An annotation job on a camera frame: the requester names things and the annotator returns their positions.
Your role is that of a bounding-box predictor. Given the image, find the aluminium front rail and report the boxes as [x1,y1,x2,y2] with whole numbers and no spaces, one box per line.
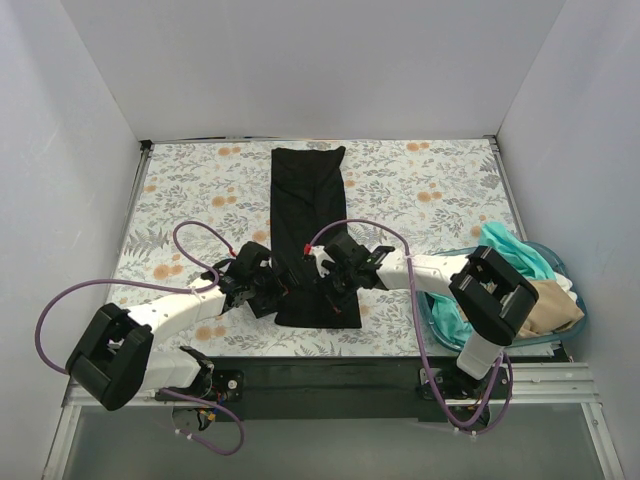
[63,362,600,407]

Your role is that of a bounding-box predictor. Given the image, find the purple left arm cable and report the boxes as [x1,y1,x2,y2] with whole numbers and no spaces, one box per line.
[33,219,246,456]

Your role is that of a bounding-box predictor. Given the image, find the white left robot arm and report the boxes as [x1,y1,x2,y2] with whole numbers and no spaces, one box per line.
[65,259,297,411]

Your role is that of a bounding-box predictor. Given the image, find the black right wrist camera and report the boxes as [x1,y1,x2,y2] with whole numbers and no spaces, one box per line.
[324,231,369,264]

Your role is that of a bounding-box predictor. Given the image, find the teal t shirt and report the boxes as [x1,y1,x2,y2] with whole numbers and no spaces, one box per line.
[427,222,556,347]

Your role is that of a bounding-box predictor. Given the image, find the white t shirt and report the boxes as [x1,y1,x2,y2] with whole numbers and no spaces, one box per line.
[555,272,577,300]

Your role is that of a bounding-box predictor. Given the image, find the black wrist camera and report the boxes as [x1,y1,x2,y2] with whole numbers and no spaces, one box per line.
[233,241,271,277]
[324,231,369,264]

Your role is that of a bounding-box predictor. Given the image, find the floral patterned table mat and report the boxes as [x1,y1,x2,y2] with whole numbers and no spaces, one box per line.
[109,139,517,357]

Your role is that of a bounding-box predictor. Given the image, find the clear blue plastic basket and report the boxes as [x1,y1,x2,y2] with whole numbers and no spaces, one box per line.
[418,239,586,352]

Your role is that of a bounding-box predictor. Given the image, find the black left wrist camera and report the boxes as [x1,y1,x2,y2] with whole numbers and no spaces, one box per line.
[233,241,271,277]

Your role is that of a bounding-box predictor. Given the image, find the beige t shirt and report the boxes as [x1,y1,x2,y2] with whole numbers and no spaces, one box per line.
[517,279,585,338]

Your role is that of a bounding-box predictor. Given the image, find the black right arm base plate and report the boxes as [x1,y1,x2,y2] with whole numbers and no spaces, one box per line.
[433,363,510,401]

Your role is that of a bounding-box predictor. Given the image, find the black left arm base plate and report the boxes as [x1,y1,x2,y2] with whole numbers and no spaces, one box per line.
[201,369,245,403]

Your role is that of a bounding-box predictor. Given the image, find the black t shirt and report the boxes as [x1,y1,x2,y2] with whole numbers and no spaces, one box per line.
[270,146,362,329]

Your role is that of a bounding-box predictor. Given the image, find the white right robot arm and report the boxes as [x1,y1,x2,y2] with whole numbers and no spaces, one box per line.
[304,244,539,398]

